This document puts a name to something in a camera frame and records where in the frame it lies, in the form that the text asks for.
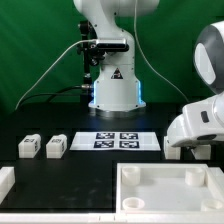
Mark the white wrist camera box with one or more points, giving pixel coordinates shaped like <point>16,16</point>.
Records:
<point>197,119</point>

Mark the silver camera on stand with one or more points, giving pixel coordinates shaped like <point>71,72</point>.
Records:
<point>112,45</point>

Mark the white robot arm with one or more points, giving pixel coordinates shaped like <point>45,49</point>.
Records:
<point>117,90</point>

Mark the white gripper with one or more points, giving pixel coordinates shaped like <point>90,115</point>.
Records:
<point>209,139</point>

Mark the black camera stand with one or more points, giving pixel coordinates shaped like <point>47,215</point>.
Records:
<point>87,32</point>

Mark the white sheet with tags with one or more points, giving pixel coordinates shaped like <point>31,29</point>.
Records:
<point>131,141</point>

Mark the white block left edge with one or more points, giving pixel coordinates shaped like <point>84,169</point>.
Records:
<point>7,180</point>

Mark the white square tabletop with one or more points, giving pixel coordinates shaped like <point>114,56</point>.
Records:
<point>147,188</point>

